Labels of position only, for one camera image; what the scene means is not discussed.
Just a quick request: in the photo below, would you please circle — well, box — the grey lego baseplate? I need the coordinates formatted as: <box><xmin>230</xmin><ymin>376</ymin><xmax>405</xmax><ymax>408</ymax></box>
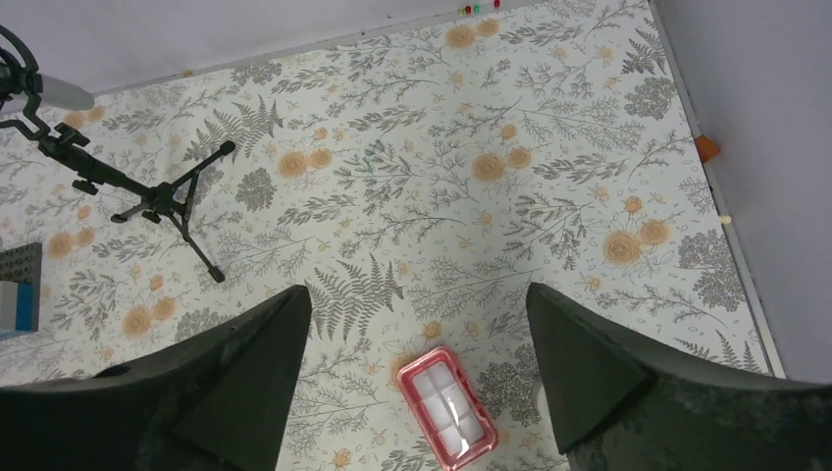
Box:
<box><xmin>0</xmin><ymin>242</ymin><xmax>42</xmax><ymax>286</ymax></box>

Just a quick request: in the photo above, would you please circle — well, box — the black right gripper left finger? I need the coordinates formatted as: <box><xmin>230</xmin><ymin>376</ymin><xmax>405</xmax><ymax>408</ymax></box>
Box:
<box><xmin>1</xmin><ymin>286</ymin><xmax>312</xmax><ymax>470</ymax></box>

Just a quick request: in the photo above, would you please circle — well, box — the black microphone tripod stand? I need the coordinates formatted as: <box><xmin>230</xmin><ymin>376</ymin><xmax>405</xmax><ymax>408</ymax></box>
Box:
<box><xmin>1</xmin><ymin>27</ymin><xmax>235</xmax><ymax>283</ymax></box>

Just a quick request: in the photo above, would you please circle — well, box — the floral patterned mat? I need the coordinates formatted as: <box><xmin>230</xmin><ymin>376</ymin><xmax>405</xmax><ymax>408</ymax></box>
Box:
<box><xmin>1</xmin><ymin>1</ymin><xmax>775</xmax><ymax>470</ymax></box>

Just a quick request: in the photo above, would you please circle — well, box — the red pill organizer box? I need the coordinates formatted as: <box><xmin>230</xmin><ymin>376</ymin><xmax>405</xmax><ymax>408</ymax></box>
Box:
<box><xmin>396</xmin><ymin>346</ymin><xmax>498</xmax><ymax>470</ymax></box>

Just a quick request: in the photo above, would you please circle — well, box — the orange clip on frame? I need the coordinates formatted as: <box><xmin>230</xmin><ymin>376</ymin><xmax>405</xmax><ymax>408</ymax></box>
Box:
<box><xmin>694</xmin><ymin>134</ymin><xmax>721</xmax><ymax>165</ymax></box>

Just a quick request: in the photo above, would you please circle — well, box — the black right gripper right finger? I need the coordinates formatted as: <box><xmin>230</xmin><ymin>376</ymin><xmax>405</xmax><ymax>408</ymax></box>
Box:
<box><xmin>526</xmin><ymin>283</ymin><xmax>831</xmax><ymax>470</ymax></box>

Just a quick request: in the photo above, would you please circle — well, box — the blue lego block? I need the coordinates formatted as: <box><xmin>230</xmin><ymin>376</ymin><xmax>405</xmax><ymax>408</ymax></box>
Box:
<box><xmin>1</xmin><ymin>281</ymin><xmax>39</xmax><ymax>340</ymax></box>

